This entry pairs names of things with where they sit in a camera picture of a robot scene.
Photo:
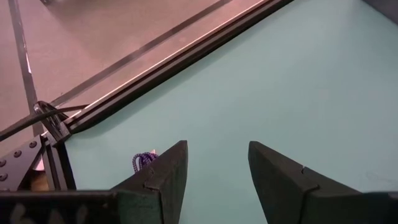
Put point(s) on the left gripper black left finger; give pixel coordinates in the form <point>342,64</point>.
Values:
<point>155,193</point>

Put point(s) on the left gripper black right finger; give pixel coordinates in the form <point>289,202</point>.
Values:
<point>295,193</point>

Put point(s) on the black aluminium table frame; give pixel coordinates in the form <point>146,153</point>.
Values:
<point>174,66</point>

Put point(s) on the black bolted corner bracket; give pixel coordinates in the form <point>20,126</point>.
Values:
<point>18,165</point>

